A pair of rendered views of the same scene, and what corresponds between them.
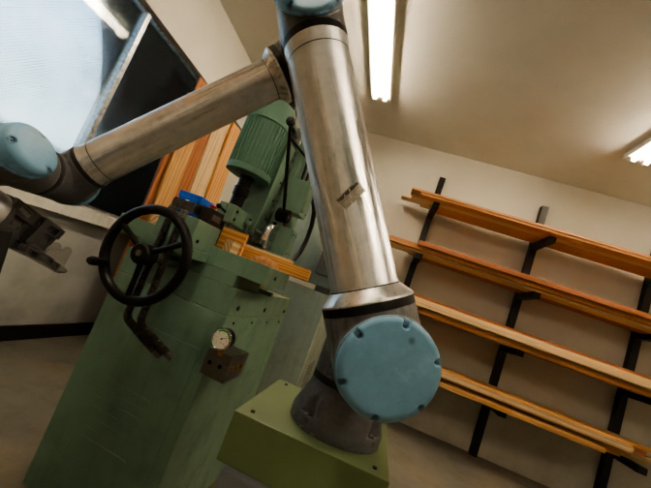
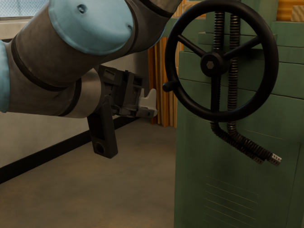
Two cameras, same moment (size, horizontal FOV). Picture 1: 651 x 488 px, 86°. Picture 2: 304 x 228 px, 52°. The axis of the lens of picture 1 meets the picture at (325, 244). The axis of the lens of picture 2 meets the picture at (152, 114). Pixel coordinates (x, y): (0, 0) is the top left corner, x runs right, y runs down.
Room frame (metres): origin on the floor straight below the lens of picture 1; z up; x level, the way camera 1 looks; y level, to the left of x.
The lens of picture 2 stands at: (0.25, 0.31, 0.94)
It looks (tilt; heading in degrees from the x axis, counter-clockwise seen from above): 20 degrees down; 23
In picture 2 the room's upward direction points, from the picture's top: straight up
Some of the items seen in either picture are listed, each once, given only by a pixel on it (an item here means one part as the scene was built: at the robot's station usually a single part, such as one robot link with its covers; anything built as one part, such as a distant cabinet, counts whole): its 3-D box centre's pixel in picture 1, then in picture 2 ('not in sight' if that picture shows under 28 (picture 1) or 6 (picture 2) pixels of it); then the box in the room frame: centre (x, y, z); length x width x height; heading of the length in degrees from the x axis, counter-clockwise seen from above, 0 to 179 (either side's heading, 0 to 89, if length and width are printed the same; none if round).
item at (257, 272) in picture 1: (197, 249); (252, 30); (1.21, 0.41, 0.87); 0.61 x 0.30 x 0.06; 75
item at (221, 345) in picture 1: (223, 341); not in sight; (1.04, 0.18, 0.65); 0.06 x 0.04 x 0.08; 75
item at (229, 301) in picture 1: (218, 287); (275, 59); (1.43, 0.34, 0.76); 0.57 x 0.45 x 0.09; 165
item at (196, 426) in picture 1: (177, 383); (260, 161); (1.43, 0.35, 0.36); 0.58 x 0.45 x 0.71; 165
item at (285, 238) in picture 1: (281, 241); not in sight; (1.45, 0.18, 1.02); 0.09 x 0.07 x 0.12; 75
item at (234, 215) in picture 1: (232, 218); not in sight; (1.33, 0.37, 1.03); 0.14 x 0.07 x 0.09; 165
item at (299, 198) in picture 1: (299, 198); not in sight; (1.48, 0.17, 1.23); 0.09 x 0.08 x 0.15; 165
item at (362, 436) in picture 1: (341, 402); not in sight; (0.74, -0.15, 0.69); 0.19 x 0.19 x 0.10
